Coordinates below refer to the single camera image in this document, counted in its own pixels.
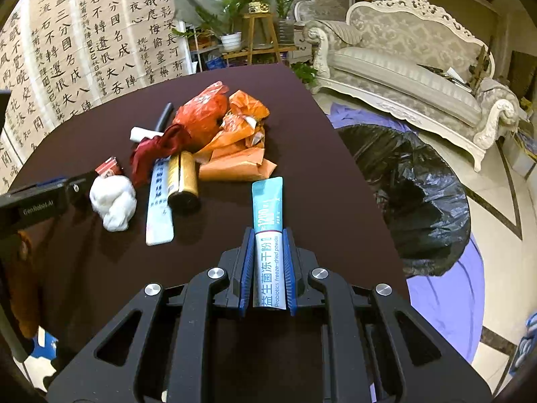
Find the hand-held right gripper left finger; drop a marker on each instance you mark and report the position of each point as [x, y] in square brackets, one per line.
[247, 277]

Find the brown wooden object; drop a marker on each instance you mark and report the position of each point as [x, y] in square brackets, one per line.
[480, 67]

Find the trash bin with black bag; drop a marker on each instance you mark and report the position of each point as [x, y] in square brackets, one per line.
[419, 201]

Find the teal white powder sachet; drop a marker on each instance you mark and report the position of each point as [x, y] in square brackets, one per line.
[268, 210]

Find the long light blue packet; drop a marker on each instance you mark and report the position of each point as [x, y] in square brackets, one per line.
[159, 218]

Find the black tube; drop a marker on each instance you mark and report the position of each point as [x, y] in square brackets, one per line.
[163, 115]

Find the striped grey blanket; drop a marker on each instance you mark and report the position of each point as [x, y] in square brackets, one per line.
[335, 31]

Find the white metal shelf rack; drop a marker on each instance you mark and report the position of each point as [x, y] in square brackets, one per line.
[201, 52]

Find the green plant in white pot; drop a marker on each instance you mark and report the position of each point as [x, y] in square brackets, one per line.
[230, 42]

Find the small red box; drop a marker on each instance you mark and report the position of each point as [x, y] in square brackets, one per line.
[108, 167]

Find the orange packet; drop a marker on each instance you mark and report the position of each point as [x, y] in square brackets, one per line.
[235, 168]

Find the white drawer cabinet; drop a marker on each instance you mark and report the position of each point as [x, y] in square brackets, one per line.
[303, 46]

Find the papers on sofa seat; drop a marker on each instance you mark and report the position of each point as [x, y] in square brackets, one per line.
[453, 77]

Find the red plastic bag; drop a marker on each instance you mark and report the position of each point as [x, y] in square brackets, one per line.
[197, 117]

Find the storage box with blue lid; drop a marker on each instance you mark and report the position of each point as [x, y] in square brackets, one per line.
[522, 151]

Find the yellow ornate pot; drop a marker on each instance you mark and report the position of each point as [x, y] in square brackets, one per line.
[259, 7]

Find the green plant in glass vase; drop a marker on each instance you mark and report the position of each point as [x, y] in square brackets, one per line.
[285, 8]

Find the ornate white armchair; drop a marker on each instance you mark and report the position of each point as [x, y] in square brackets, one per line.
[323, 8]

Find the gold cylinder bottle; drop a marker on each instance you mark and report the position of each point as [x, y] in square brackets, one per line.
[182, 180]

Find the blue crate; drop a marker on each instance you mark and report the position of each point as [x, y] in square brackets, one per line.
[215, 63]

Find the white paper roll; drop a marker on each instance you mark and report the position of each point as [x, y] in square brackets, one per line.
[140, 133]

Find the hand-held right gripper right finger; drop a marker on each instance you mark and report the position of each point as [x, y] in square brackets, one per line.
[289, 277]

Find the small green floor plant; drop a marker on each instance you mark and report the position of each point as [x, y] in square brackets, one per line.
[304, 73]

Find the dark red cloth ribbon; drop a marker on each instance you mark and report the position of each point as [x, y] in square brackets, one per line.
[144, 155]

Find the dark brown tablecloth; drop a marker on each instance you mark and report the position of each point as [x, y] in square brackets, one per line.
[302, 142]

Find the white tissue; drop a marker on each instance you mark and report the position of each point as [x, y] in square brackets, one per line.
[113, 201]

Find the purple floor cloth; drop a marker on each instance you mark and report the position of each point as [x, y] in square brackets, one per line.
[444, 302]

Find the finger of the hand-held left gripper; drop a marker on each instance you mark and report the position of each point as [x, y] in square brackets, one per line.
[79, 189]

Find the wooden plant stand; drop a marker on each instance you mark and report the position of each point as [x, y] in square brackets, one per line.
[251, 33]

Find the ornate white sofa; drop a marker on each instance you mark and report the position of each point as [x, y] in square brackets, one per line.
[398, 75]

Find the calligraphy wall hanging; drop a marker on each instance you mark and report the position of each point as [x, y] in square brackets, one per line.
[84, 50]

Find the blue white slipper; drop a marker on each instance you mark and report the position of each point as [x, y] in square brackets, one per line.
[524, 344]

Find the orange plastic bag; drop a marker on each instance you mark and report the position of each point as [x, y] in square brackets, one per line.
[241, 113]

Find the dark woven panel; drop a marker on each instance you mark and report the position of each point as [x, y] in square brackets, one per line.
[522, 75]

